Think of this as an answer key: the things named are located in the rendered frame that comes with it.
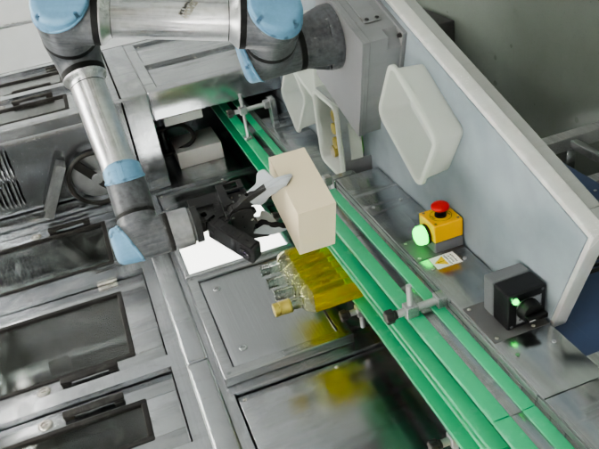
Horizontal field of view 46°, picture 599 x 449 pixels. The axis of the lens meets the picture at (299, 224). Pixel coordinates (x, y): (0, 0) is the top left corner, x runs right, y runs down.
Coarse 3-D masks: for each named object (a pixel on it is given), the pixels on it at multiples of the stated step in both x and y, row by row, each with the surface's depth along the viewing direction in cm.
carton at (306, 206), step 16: (272, 160) 137; (288, 160) 137; (304, 160) 137; (304, 176) 134; (320, 176) 134; (288, 192) 131; (304, 192) 131; (320, 192) 131; (288, 208) 134; (304, 208) 129; (320, 208) 129; (288, 224) 139; (304, 224) 131; (320, 224) 132; (304, 240) 134; (320, 240) 136
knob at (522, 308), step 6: (528, 300) 126; (534, 300) 126; (522, 306) 125; (528, 306) 125; (534, 306) 125; (540, 306) 125; (522, 312) 125; (528, 312) 125; (534, 312) 125; (540, 312) 125; (546, 312) 125; (522, 318) 126; (528, 318) 124; (534, 318) 124; (540, 318) 125
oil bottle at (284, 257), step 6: (282, 252) 185; (288, 252) 184; (294, 252) 184; (312, 252) 183; (318, 252) 184; (282, 258) 183; (288, 258) 182; (294, 258) 182; (282, 264) 182; (282, 270) 183
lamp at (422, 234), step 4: (420, 224) 154; (424, 224) 152; (416, 228) 152; (420, 228) 152; (424, 228) 152; (428, 228) 151; (416, 232) 152; (420, 232) 151; (424, 232) 151; (428, 232) 151; (416, 236) 152; (420, 236) 151; (424, 236) 151; (428, 236) 151; (416, 240) 152; (420, 240) 151; (424, 240) 151; (428, 240) 152; (420, 244) 152; (424, 244) 153
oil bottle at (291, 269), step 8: (312, 256) 182; (320, 256) 181; (328, 256) 181; (288, 264) 181; (296, 264) 180; (304, 264) 179; (312, 264) 179; (320, 264) 179; (288, 272) 178; (296, 272) 177; (288, 280) 178
